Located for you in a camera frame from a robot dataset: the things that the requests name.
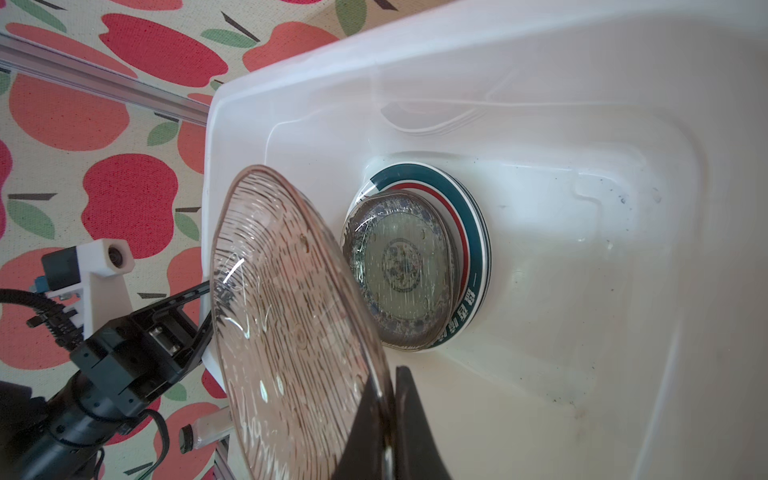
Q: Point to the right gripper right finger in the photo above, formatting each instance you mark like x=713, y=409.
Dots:
x=416, y=454

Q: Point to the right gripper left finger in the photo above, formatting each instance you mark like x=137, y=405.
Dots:
x=364, y=454

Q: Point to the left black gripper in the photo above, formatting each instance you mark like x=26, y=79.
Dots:
x=127, y=364

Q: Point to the clear glass plate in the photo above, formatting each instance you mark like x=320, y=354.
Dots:
x=402, y=270
x=295, y=341

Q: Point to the white plate red green stripes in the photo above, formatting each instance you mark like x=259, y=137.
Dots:
x=420, y=251

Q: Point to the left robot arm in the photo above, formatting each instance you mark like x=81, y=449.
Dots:
x=28, y=449

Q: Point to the left aluminium corner post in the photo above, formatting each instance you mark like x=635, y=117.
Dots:
x=34, y=60

